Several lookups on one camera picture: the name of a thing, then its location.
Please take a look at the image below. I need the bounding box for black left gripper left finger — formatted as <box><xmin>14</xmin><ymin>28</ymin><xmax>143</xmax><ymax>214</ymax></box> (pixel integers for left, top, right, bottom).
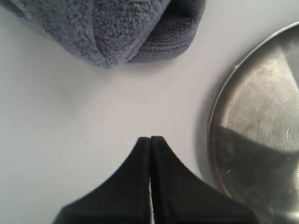
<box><xmin>55</xmin><ymin>137</ymin><xmax>151</xmax><ymax>224</ymax></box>

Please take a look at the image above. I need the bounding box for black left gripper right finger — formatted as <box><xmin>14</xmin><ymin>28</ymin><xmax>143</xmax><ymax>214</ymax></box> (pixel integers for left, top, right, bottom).
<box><xmin>150</xmin><ymin>136</ymin><xmax>258</xmax><ymax>224</ymax></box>

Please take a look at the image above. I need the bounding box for grey fluffy towel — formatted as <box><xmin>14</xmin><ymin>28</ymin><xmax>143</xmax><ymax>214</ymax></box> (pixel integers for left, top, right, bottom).
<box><xmin>0</xmin><ymin>0</ymin><xmax>206</xmax><ymax>68</ymax></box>

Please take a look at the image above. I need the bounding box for round stainless steel plate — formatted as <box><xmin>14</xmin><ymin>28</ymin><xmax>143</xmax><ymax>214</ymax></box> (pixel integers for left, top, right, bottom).
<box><xmin>206</xmin><ymin>22</ymin><xmax>299</xmax><ymax>224</ymax></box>

